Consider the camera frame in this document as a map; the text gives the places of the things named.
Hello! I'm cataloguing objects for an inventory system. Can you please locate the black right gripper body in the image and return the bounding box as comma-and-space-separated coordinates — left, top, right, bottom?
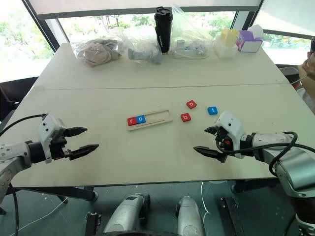
215, 126, 235, 151

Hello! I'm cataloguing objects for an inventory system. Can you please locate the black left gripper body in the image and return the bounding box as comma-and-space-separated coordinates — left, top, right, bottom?
50, 127, 72, 161

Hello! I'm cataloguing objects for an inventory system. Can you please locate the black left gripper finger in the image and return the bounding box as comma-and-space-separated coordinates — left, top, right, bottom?
68, 144, 100, 161
65, 126, 88, 138

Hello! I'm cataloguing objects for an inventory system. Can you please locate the wooden letter tray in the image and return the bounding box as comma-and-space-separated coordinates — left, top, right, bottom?
126, 109, 174, 132

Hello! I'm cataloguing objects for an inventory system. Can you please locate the silver right robot leg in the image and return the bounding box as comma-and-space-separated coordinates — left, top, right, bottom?
175, 195, 206, 236

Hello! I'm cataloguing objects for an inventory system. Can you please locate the silver robot leg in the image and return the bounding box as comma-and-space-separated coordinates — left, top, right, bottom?
102, 192, 151, 235
175, 195, 206, 236

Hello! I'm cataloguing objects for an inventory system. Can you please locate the silver left robot leg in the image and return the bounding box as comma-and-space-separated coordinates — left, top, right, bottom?
102, 192, 151, 235

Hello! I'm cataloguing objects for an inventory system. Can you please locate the person's bare hand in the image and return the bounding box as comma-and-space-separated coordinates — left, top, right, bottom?
298, 53, 315, 81

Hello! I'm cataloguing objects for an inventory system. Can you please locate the black table base bar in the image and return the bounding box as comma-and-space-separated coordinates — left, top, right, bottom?
11, 186, 99, 203

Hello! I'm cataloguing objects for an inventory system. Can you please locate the black office chair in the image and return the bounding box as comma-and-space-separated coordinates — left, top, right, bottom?
0, 76, 39, 125

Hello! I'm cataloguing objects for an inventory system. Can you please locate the plastic bag with beige cloth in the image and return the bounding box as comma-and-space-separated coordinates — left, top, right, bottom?
73, 38, 123, 68

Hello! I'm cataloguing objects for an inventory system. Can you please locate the clear bag with tubing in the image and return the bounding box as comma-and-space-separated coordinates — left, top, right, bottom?
169, 3, 215, 59

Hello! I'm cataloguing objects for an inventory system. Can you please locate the grey chair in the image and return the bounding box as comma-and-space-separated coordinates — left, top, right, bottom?
275, 64, 300, 83

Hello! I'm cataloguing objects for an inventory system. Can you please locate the person's white garment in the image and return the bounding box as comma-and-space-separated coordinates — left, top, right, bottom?
296, 86, 315, 113

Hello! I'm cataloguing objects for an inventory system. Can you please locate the yellow plastic container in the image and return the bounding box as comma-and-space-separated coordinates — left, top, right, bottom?
220, 29, 240, 48

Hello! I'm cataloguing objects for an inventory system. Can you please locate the purple tissue box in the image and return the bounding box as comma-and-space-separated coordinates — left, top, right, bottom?
235, 24, 265, 53

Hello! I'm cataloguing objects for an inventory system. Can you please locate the plastic bag with grey parts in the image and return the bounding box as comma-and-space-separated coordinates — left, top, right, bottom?
115, 26, 164, 65

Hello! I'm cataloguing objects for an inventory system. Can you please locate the black travel tumbler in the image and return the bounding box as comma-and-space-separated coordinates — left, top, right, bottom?
154, 6, 174, 55

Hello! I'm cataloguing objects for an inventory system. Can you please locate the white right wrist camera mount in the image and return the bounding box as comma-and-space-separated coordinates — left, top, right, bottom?
213, 111, 247, 158

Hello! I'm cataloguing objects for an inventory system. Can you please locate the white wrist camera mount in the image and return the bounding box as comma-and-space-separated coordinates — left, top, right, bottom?
38, 114, 67, 164
213, 111, 247, 158

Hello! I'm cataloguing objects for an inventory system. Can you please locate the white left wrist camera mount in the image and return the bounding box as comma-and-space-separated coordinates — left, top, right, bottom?
38, 114, 67, 164

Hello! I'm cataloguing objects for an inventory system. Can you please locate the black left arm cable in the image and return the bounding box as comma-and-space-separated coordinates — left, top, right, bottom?
0, 113, 49, 236

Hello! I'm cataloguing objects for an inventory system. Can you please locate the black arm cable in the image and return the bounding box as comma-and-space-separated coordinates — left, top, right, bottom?
218, 131, 299, 177
0, 113, 49, 236

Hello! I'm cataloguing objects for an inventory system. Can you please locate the white floor cable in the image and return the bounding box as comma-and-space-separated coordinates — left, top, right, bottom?
200, 181, 210, 215

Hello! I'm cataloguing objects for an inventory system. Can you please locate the black metal floor bracket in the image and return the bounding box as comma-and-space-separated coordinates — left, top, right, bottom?
218, 196, 245, 236
84, 211, 102, 236

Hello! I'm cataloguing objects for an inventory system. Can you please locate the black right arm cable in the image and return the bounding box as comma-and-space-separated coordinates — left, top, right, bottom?
218, 131, 299, 177

